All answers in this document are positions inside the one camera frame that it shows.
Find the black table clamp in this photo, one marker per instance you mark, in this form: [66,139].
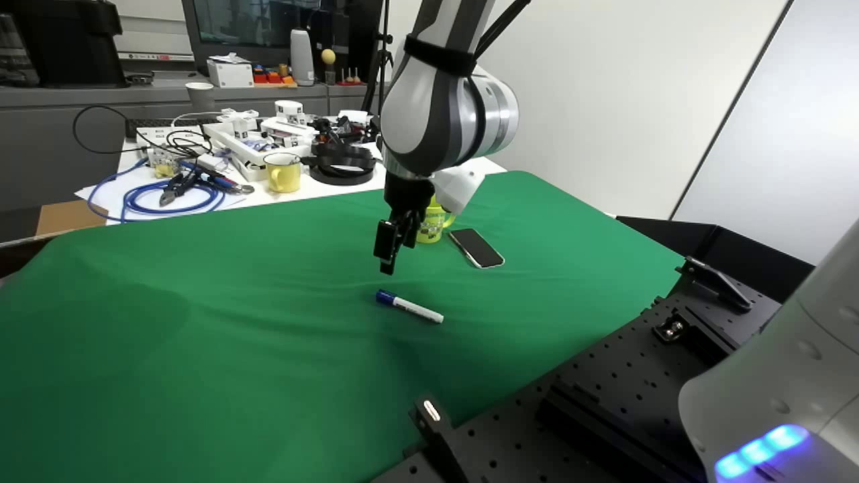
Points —
[437,441]

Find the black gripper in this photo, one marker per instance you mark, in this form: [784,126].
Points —
[407,211]

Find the black round dish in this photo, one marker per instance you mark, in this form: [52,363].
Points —
[342,166]

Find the black office chair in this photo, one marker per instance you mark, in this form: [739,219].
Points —
[71,41]

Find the white bottle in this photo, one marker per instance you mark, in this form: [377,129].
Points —
[301,56]

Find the white marker with blue cap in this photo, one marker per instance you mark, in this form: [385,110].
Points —
[409,307]

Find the dark monitor screen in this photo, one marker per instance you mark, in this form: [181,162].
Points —
[258,29]

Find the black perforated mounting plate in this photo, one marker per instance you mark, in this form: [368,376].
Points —
[609,414]

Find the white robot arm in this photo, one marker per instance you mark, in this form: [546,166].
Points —
[437,114]

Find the green cloth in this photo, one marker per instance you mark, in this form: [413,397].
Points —
[248,346]

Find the small yellow cup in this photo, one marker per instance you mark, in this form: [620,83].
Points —
[282,174]

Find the black camera tripod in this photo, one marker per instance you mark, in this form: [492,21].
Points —
[378,59]

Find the yellow mug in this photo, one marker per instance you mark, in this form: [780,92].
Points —
[436,223]

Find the black smartphone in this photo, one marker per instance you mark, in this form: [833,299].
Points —
[475,247]

